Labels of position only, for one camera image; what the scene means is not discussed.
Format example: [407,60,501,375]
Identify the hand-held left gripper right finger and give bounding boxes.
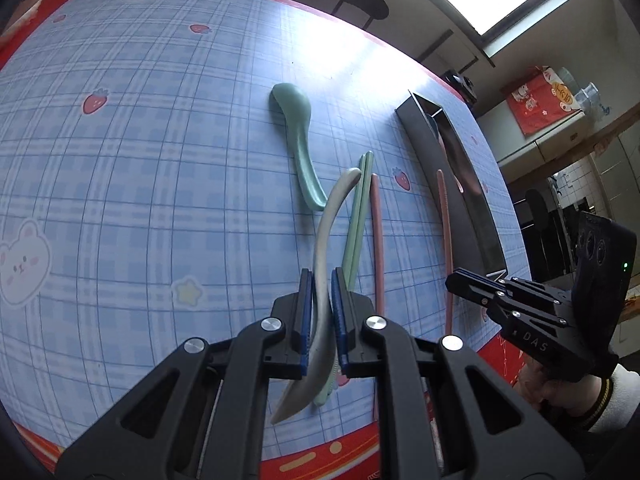
[330,266,586,480]

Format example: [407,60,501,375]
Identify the black device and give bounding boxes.
[445,70,478,106]

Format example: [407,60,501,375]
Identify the person's right hand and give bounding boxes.
[512,357,601,413]

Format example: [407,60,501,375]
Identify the mint green spoon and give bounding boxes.
[270,82,328,211]

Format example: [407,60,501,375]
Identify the wooden wall cabinet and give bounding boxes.
[497,105,640,181]

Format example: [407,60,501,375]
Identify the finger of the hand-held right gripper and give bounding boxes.
[449,269,572,307]
[445,279,572,329]

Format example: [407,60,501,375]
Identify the person's right forearm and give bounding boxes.
[540,362,633,436]

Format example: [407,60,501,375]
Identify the red printed cloth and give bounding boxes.
[506,65,576,136]

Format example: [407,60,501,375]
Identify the pink chopstick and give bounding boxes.
[436,169,455,336]
[369,174,387,423]

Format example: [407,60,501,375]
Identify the black round stool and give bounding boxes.
[515,189,551,233]
[330,0,390,31]

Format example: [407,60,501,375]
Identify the black kitchen appliance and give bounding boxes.
[547,200,583,276]

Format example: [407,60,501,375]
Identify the clear plastic containers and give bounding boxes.
[557,67,608,121]

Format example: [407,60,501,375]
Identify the white spoon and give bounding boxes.
[270,167,362,426]

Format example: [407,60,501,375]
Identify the blue plaid tablecloth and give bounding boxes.
[0,0,531,476]

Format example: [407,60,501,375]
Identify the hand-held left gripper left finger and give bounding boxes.
[55,267,316,480]

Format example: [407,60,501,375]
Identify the pink spoon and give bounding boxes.
[431,119,483,198]

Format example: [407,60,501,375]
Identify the green chopstick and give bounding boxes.
[345,151,374,291]
[314,152,368,406]

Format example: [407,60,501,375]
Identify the metal utensil tray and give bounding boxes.
[395,89,507,276]

